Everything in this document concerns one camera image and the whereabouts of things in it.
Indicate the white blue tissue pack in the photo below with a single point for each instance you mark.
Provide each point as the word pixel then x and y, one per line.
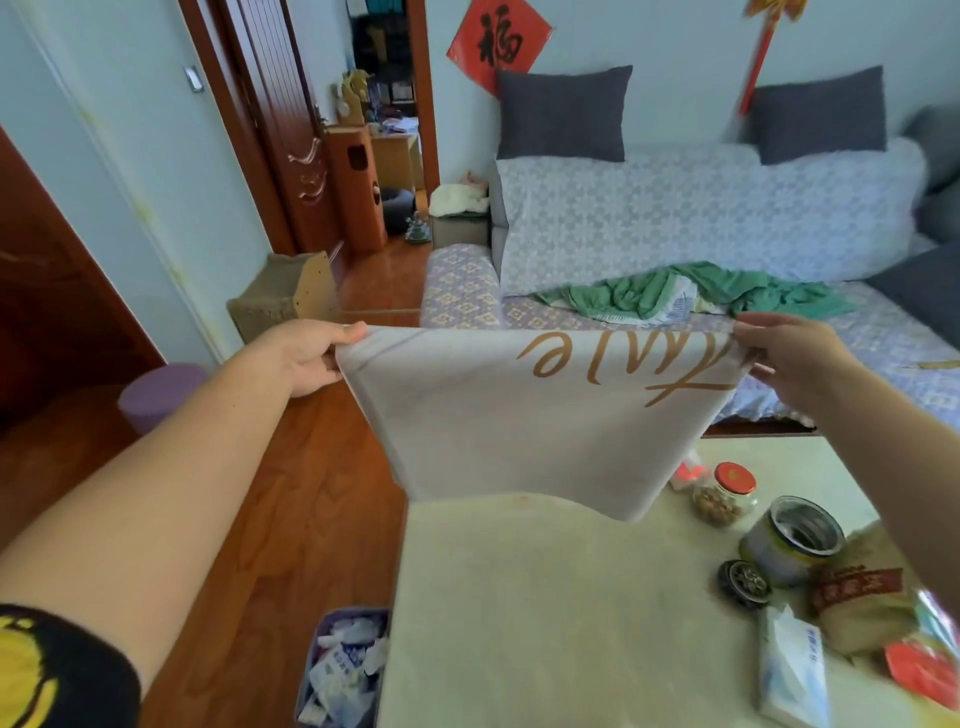
pixel 787 675

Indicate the small bin with lavender bag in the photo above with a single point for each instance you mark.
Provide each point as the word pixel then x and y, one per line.
pixel 341 667

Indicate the grey open canister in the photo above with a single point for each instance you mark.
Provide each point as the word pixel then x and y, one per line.
pixel 780 559

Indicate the person's right hand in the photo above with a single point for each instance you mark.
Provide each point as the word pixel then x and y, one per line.
pixel 802 360

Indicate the dark brown wooden door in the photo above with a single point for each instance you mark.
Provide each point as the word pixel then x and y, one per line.
pixel 60 300

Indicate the brown panelled inner door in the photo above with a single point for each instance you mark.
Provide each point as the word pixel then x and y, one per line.
pixel 285 127

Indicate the grey side stool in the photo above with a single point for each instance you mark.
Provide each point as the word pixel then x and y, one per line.
pixel 457 232

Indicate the green blanket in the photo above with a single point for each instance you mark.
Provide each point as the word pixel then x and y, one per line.
pixel 637 289

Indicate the cream marble table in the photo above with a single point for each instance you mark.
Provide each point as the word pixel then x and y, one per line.
pixel 562 615

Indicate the person's left hand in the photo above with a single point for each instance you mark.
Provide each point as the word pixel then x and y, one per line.
pixel 307 356

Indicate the orange brown wooden cabinet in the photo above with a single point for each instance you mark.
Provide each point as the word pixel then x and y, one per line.
pixel 356 187

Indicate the golden figurine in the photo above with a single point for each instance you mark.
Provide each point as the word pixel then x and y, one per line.
pixel 352 97

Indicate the red gold knot decoration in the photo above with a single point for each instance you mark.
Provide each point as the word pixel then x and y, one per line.
pixel 757 60

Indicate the red snack packet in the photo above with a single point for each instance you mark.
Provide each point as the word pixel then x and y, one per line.
pixel 922 667

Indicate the purple quilted sofa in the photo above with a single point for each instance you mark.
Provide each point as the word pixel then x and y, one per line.
pixel 675 210

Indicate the thin wooden stick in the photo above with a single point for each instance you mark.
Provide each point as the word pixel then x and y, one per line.
pixel 941 364

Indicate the dark round basket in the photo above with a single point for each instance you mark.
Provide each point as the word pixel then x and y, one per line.
pixel 397 210

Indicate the red brown doorway frame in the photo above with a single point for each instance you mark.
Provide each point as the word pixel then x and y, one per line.
pixel 225 112

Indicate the person's black shirt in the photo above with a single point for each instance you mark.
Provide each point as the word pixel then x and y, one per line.
pixel 90 675

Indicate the person's right forearm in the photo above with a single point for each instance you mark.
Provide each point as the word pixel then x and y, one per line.
pixel 907 480

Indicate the red diamond paper poster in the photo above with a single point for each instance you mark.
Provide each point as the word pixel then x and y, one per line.
pixel 499 41

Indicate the cluttered storage shelf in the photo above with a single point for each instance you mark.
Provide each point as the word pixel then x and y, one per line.
pixel 382 45

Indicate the grey pillow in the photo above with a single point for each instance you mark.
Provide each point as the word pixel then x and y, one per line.
pixel 941 214
pixel 937 146
pixel 562 112
pixel 922 292
pixel 817 116

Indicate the purple cylindrical stool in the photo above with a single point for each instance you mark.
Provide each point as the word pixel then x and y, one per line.
pixel 157 397

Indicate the small green ornament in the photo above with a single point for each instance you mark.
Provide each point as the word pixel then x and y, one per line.
pixel 418 229

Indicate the olive brown perforated box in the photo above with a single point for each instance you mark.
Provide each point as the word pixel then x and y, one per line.
pixel 277 300

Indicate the white red tissue pack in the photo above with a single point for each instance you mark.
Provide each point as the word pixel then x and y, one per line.
pixel 686 472

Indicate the person's left forearm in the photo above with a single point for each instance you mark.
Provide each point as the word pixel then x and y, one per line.
pixel 150 510

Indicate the plain white tablecloth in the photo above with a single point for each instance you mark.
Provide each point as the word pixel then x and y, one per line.
pixel 487 427

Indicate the red lid glass jar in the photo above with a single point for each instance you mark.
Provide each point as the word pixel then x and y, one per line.
pixel 735 480

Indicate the dark patterned canister lid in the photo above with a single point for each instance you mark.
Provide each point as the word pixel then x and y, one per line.
pixel 744 583

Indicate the light wooden desk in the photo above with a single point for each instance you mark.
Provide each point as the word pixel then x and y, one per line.
pixel 397 161

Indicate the white wall switch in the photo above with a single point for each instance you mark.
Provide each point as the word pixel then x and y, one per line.
pixel 193 79

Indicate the brown paper tea bag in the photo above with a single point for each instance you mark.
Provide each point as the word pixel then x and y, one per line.
pixel 862 600

